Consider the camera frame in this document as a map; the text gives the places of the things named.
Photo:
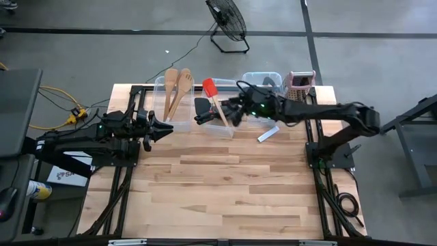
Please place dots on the solid wooden spatula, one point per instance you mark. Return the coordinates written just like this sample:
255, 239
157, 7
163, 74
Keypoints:
170, 76

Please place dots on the person's shoe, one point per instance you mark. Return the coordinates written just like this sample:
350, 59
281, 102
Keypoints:
8, 5

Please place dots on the wooden spoon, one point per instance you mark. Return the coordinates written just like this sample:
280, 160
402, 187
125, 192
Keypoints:
187, 70

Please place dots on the dark grey desk panel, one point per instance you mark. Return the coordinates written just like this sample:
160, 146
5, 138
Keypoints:
17, 112
10, 171

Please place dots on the yellow power outlet box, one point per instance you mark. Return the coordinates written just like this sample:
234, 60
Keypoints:
71, 119

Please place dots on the white printed paper sheet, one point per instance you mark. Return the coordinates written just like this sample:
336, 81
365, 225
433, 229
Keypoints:
68, 177

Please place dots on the clear plastic bin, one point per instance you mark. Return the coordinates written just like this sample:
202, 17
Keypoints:
256, 77
157, 102
218, 131

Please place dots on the silver metal bracket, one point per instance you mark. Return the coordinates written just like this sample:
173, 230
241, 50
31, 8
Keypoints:
126, 242
317, 243

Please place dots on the black floor fan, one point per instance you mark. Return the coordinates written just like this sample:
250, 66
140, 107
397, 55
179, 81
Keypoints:
227, 17

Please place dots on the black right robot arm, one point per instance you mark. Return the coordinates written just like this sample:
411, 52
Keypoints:
324, 111

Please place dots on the black diagonal beam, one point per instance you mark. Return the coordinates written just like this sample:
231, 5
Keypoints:
73, 167

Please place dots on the white knife sheath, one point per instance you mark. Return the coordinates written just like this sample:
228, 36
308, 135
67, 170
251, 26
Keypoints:
268, 134

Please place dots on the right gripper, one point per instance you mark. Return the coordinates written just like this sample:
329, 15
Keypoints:
257, 106

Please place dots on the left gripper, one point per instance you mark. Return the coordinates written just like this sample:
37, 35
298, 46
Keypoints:
138, 131

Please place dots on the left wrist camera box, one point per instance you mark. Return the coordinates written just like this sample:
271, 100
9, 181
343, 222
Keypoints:
141, 113

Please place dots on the metal box grater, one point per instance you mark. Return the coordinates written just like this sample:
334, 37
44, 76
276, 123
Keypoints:
299, 89

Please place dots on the black nylon turner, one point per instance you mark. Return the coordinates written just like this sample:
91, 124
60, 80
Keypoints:
202, 104

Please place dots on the black metal stand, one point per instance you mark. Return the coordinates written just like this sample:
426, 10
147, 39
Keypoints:
416, 136

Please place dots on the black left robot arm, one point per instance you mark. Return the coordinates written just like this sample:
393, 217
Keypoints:
85, 140

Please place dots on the black aluminium table frame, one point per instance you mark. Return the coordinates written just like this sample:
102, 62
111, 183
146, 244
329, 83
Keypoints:
115, 208

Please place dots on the white yellow spray can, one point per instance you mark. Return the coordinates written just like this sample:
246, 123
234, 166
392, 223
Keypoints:
39, 190

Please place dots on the black computer mouse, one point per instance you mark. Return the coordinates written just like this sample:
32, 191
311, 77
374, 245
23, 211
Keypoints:
7, 205

